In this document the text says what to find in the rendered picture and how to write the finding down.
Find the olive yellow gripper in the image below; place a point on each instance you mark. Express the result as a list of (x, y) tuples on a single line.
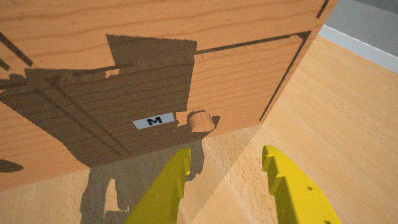
[(298, 199)]

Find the brown wooden chest of drawers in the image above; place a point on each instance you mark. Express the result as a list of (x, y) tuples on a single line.
[(47, 77)]

